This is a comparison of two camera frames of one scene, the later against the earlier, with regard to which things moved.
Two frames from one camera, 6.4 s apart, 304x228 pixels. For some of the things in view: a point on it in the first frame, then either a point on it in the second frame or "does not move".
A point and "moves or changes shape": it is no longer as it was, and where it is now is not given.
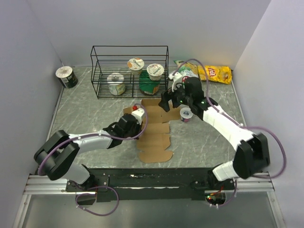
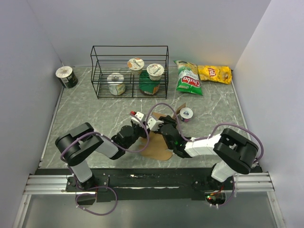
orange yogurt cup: x=136 y=65 does not move
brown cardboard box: x=156 y=137 moves or changes shape
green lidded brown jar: x=147 y=85 does not move
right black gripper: x=164 y=102 -> x=166 y=119
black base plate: x=149 y=184 does not move
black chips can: x=67 y=76 does not move
